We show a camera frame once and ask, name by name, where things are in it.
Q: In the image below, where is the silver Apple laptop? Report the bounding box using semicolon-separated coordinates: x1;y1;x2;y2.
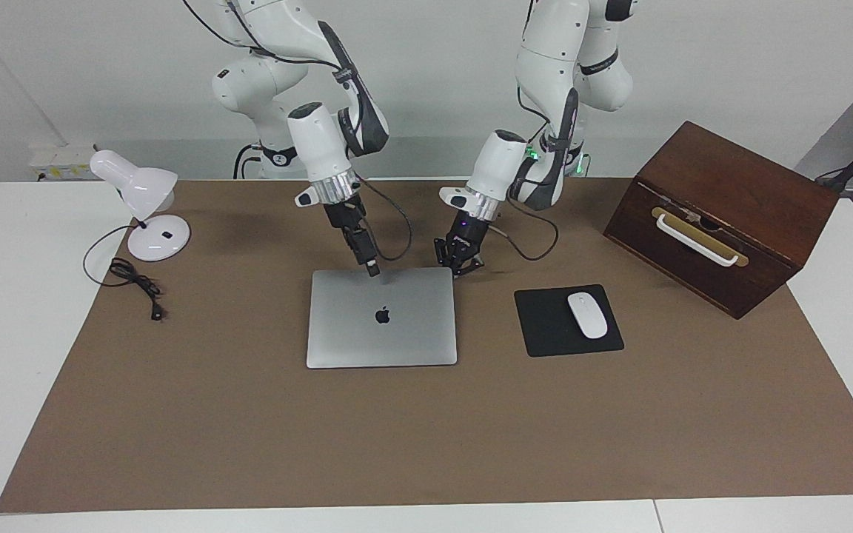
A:
306;267;459;369

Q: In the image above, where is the black mouse pad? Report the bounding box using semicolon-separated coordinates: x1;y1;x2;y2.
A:
514;284;626;358

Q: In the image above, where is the white computer mouse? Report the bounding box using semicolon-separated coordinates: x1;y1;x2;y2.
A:
566;292;610;341

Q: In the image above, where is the brown table mat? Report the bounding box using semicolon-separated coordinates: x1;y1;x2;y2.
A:
0;178;853;514

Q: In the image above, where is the white desk lamp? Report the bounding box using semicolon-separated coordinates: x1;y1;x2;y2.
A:
90;150;193;263

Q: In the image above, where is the dark brown wooden box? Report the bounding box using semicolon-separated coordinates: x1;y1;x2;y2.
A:
603;121;841;321

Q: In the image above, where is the white power strip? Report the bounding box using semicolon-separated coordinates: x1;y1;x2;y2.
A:
30;144;98;183

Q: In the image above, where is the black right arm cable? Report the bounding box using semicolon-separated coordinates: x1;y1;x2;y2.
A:
356;176;413;262

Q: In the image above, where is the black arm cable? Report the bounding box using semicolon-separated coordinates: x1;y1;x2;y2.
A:
489;89;560;262
356;176;413;262

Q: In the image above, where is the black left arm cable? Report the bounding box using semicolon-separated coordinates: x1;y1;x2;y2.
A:
489;89;560;262

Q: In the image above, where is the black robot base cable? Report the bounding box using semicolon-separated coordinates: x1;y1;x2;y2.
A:
232;144;261;181

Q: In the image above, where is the black lamp power cord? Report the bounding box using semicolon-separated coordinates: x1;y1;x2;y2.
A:
82;224;167;322

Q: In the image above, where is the white box handle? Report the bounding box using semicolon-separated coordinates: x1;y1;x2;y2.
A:
655;213;740;268

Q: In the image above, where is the gold handle plate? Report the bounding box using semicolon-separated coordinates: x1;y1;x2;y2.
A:
651;207;750;268

